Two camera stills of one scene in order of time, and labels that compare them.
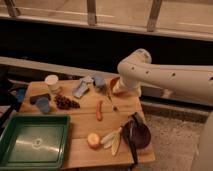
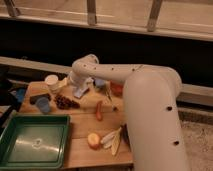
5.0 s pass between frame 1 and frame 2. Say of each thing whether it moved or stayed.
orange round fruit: stayed
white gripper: moved
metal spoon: stayed
